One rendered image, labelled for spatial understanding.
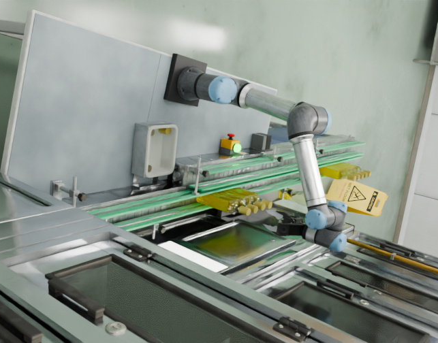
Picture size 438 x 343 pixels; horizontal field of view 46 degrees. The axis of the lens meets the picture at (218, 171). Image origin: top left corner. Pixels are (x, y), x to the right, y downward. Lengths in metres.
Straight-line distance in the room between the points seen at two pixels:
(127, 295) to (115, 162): 1.18
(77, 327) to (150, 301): 0.18
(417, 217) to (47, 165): 6.82
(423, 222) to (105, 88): 6.67
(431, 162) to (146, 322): 7.24
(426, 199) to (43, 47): 6.87
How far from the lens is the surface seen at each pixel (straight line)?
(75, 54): 1.98
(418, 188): 8.13
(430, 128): 7.99
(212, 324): 0.98
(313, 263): 2.28
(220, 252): 2.13
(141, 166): 2.20
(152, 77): 2.23
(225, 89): 2.20
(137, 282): 1.10
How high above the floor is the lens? 2.35
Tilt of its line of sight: 36 degrees down
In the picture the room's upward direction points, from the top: 107 degrees clockwise
